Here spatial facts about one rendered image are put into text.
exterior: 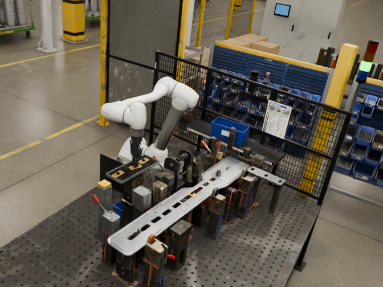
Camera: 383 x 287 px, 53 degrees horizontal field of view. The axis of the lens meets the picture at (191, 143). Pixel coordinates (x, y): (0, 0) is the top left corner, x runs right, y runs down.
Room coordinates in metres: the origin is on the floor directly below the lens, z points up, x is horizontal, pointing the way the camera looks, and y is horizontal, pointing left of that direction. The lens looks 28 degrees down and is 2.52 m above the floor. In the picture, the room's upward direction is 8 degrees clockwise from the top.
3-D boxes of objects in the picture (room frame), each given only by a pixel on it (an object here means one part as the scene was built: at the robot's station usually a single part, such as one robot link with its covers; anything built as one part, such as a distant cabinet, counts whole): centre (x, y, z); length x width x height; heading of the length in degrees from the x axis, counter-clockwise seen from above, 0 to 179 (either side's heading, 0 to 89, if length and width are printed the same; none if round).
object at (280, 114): (2.98, -0.68, 1.30); 0.23 x 0.02 x 0.31; 58
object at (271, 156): (3.04, -0.36, 1.02); 0.90 x 0.22 x 0.03; 58
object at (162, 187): (2.12, 0.17, 0.89); 0.13 x 0.11 x 0.38; 58
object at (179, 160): (2.37, 0.07, 0.94); 0.18 x 0.13 x 0.49; 148
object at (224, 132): (3.07, -0.32, 1.10); 0.30 x 0.17 x 0.13; 65
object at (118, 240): (2.15, -0.04, 1.00); 1.38 x 0.22 x 0.02; 148
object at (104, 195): (1.94, 0.50, 0.92); 0.08 x 0.08 x 0.44; 58
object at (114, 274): (1.64, 0.29, 0.84); 0.18 x 0.06 x 0.29; 58
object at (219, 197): (2.13, -0.23, 0.87); 0.12 x 0.09 x 0.35; 58
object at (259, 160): (2.73, -0.56, 0.88); 0.08 x 0.08 x 0.36; 58
